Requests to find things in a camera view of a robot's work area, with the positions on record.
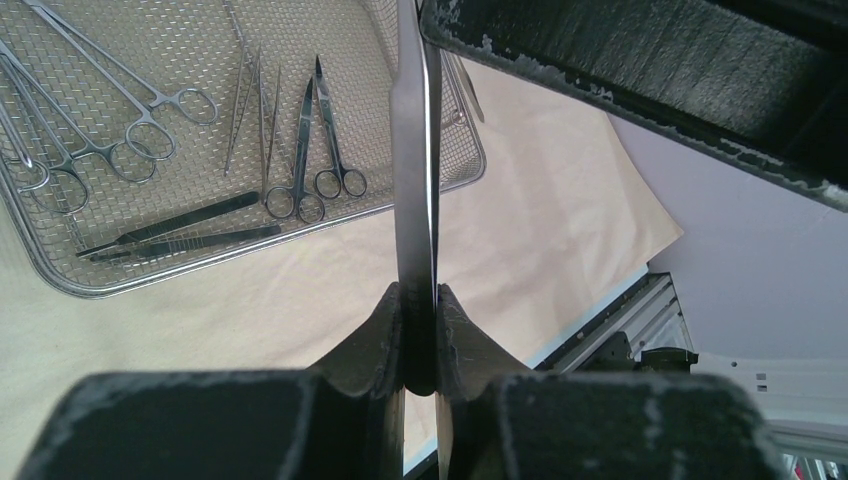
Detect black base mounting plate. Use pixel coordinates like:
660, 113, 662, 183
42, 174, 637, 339
531, 273, 695, 373

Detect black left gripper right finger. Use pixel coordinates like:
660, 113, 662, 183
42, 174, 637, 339
435, 285, 785, 479

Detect metal scissors lower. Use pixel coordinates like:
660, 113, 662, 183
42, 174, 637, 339
313, 56, 368, 199

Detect metal tweezers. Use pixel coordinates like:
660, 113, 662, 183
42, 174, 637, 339
223, 3, 276, 204

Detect metal surgical scissors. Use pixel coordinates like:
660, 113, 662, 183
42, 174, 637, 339
264, 77, 326, 224

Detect beige cloth wrap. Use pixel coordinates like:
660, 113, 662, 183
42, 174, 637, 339
1, 62, 682, 479

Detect metal hemostat clamp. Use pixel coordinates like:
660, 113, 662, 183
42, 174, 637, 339
25, 1, 220, 161
0, 39, 158, 216

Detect metal surgical instrument tray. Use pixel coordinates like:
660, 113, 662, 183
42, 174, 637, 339
0, 0, 489, 298

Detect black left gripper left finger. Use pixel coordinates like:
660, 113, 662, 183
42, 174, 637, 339
26, 284, 404, 479

